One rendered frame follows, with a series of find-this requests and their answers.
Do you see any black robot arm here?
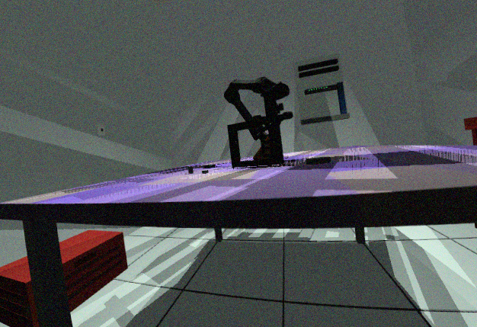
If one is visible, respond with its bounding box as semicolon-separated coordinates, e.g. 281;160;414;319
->
224;77;290;141

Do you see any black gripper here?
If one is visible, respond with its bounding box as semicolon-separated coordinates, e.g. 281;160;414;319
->
252;101;293;124

